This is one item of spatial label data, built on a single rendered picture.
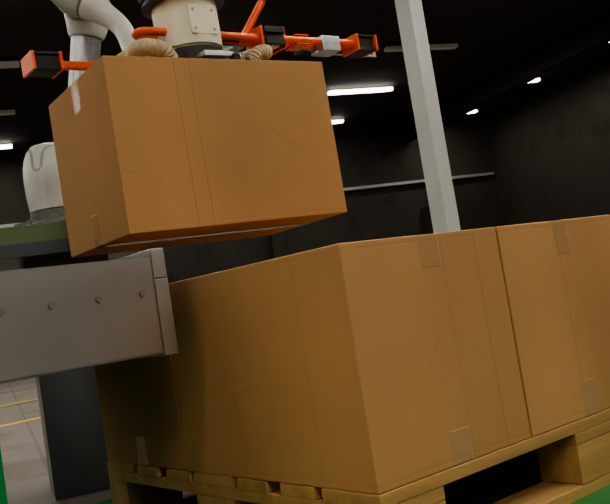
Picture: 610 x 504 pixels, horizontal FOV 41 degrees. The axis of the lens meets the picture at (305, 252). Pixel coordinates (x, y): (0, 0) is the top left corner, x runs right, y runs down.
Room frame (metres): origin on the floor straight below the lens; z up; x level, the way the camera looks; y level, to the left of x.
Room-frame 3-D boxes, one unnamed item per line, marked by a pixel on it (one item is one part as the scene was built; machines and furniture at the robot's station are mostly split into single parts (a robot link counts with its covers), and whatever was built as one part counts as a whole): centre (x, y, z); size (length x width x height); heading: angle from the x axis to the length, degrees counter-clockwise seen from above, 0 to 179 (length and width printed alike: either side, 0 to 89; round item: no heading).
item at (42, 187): (2.61, 0.76, 0.98); 0.18 x 0.16 x 0.22; 171
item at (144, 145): (2.11, 0.24, 0.87); 0.60 x 0.40 x 0.40; 124
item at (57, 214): (2.60, 0.78, 0.84); 0.22 x 0.18 x 0.06; 104
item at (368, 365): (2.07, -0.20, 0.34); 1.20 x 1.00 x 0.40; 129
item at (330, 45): (2.41, -0.15, 1.20); 0.07 x 0.07 x 0.04; 38
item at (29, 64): (2.15, 0.61, 1.19); 0.09 x 0.08 x 0.05; 38
